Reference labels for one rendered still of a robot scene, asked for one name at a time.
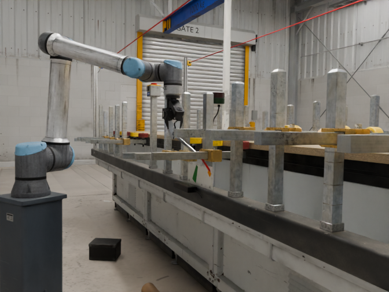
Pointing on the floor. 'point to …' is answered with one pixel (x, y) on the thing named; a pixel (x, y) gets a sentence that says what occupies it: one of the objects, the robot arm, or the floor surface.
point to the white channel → (226, 63)
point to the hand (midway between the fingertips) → (173, 137)
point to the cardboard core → (149, 288)
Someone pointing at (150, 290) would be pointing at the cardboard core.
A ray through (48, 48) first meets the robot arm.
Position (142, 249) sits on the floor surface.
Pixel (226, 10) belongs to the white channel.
